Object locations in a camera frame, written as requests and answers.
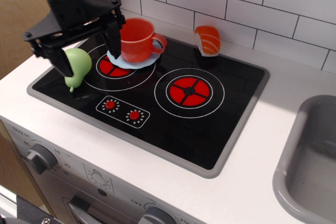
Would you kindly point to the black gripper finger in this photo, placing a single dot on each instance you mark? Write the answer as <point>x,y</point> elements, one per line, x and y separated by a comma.
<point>60,61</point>
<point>112,38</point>

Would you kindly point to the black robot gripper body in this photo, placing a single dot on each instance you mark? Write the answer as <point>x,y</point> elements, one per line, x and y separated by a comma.
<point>69,21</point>

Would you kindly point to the red plastic cup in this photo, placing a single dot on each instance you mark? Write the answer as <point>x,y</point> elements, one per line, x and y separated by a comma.
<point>139,40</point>

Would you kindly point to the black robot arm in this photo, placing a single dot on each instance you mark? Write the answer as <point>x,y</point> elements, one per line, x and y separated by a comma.
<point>71,21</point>

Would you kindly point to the light blue plate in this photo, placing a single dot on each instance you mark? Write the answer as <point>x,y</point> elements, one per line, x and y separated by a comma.
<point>133,65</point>

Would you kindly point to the green toy pear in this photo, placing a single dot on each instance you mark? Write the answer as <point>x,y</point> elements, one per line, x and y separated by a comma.
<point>81,63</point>

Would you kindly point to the left red stove button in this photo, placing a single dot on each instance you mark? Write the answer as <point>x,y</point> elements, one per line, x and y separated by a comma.
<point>110,105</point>

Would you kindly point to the red stove button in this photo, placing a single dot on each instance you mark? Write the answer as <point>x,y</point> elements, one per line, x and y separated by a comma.
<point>134,115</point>
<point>110,105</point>

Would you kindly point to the right red stove button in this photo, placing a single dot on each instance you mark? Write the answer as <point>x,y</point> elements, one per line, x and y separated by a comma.
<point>134,115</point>

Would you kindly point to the salmon sushi toy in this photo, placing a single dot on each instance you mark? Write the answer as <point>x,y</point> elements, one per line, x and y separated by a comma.
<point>208,40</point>

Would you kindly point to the left grey timer knob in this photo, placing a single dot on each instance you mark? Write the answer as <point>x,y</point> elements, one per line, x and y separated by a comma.
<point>40,158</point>

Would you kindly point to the black toy stove top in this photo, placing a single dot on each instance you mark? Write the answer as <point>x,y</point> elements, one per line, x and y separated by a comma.
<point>192,108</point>

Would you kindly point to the right grey oven knob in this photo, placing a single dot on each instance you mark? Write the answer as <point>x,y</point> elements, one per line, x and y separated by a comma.
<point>156,216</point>

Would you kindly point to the grey toy sink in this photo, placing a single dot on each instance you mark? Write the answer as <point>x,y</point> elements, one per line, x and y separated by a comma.
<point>304,179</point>

